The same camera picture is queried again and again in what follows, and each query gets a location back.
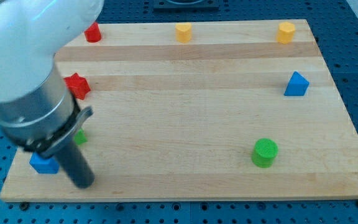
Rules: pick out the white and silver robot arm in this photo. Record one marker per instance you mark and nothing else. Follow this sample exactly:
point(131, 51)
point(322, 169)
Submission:
point(37, 110)

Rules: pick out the red star block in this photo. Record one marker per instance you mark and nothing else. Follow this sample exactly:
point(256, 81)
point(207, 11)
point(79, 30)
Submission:
point(78, 85)

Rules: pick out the blue cube block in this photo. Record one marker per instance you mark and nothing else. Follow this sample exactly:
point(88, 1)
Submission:
point(44, 166)

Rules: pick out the light wooden board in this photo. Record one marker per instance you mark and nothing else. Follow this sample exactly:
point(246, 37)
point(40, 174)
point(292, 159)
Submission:
point(178, 122)

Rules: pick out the yellow heart block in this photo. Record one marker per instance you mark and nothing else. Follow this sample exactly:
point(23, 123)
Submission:
point(183, 32)

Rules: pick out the green cylinder block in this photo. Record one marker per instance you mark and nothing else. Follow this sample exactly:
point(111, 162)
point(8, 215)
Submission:
point(264, 153)

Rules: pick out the small green block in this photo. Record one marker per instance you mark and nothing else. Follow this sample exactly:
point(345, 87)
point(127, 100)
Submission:
point(79, 137)

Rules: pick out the red cylinder block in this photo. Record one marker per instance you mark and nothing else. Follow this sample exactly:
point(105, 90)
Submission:
point(92, 33)

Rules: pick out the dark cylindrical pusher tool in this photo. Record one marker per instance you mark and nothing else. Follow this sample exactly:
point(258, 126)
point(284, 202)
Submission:
point(75, 165)

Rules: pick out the blue triangle block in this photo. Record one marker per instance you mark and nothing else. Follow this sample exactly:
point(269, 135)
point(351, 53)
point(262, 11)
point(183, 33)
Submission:
point(297, 85)

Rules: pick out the yellow hexagon block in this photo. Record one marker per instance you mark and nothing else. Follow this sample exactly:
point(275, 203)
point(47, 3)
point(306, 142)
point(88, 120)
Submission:
point(286, 32)

